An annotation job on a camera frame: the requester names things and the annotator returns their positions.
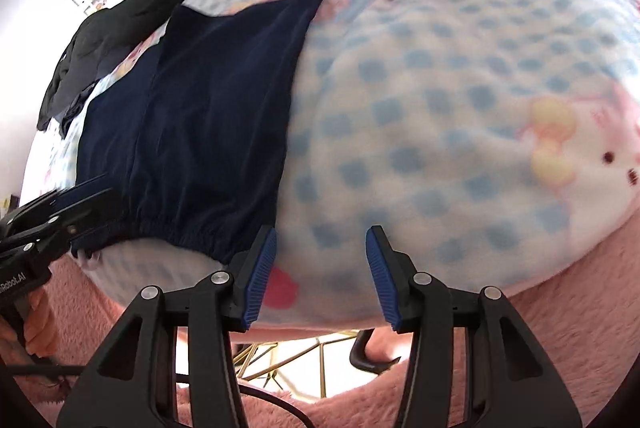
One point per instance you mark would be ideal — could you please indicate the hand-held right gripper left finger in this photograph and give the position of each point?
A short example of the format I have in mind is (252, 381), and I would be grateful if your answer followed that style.
(257, 278)

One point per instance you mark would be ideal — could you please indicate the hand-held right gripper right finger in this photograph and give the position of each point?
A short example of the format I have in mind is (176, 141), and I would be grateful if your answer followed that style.
(382, 278)

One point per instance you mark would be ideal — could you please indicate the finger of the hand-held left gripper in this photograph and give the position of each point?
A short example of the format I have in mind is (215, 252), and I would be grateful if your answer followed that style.
(82, 194)
(55, 233)

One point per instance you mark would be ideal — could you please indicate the navy blue pants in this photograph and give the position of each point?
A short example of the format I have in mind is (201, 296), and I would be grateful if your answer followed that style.
(200, 133)

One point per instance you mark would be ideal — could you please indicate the black clothes pile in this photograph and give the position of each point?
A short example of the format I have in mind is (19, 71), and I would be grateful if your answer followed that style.
(115, 33)

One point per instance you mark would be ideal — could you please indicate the person's left hand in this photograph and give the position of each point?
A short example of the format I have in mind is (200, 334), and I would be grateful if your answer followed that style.
(40, 323)

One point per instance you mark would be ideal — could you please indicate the blue checked printed blanket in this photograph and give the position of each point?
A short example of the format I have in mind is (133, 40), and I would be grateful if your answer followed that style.
(450, 118)

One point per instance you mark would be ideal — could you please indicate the pink fluffy rug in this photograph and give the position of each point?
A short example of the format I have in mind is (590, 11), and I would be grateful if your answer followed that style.
(575, 333)

